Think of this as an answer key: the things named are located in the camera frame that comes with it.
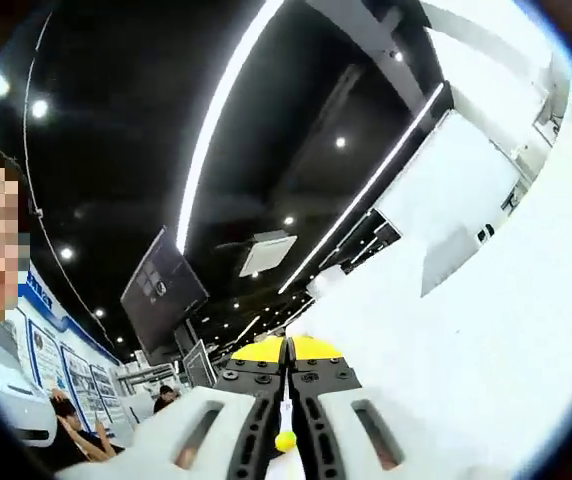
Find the large white whiteboard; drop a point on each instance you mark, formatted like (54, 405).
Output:
(456, 175)

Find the blue white wall poster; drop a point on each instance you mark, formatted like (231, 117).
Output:
(46, 350)

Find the dark hanging display screen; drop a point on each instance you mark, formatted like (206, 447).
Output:
(163, 290)

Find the white table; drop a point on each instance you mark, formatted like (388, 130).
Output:
(541, 350)

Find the small white floor unit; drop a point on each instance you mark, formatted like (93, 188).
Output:
(486, 234)

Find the frosted divider panel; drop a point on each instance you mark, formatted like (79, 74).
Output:
(443, 260)

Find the round ceiling downlights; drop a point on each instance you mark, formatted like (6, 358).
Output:
(39, 108)

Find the computer monitor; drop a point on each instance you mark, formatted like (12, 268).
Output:
(200, 362)

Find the square ceiling air vent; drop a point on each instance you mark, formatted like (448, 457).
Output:
(268, 252)

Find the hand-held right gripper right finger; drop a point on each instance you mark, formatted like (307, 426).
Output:
(321, 377)

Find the white storage rack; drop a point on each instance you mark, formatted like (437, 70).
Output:
(146, 377)

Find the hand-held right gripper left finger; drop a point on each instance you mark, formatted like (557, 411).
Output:
(251, 380)

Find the white linear ceiling light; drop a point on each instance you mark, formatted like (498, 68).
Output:
(435, 93)
(182, 235)

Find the bright window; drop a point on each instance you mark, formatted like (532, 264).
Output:
(491, 65)

